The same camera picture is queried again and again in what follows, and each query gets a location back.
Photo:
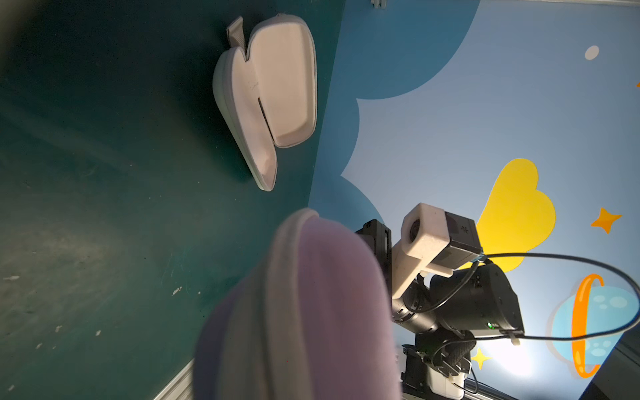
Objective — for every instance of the open grey case beside pink umbrella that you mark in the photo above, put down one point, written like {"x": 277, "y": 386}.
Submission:
{"x": 266, "y": 88}

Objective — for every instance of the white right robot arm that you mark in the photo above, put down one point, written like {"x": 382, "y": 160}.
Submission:
{"x": 437, "y": 364}

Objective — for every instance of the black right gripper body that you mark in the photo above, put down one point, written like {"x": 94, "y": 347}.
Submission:
{"x": 479, "y": 300}

